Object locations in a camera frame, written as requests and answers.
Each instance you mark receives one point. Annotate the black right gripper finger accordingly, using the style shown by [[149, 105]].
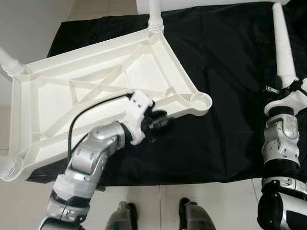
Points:
[[274, 85]]

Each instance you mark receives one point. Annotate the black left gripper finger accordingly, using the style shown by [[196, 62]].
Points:
[[160, 115], [164, 125]]

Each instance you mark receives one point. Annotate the white plastic table leg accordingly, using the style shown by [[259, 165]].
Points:
[[154, 12], [8, 168], [7, 60], [283, 48]]

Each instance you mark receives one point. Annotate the white plastic children table top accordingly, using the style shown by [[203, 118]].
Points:
[[96, 62]]

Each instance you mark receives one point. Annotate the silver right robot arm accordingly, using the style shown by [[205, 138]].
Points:
[[283, 153]]

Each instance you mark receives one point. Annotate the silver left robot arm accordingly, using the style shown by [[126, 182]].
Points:
[[86, 163]]

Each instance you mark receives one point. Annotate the black shiny table cloth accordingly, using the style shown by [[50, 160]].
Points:
[[230, 143]]

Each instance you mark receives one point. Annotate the grey right robot leg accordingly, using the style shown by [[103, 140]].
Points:
[[195, 216]]

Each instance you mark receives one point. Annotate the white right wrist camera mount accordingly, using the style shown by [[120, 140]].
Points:
[[288, 101]]

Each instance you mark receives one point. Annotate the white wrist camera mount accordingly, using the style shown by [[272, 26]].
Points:
[[139, 108], [288, 101]]

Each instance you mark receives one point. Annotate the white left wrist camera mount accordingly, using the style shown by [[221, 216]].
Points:
[[139, 108]]

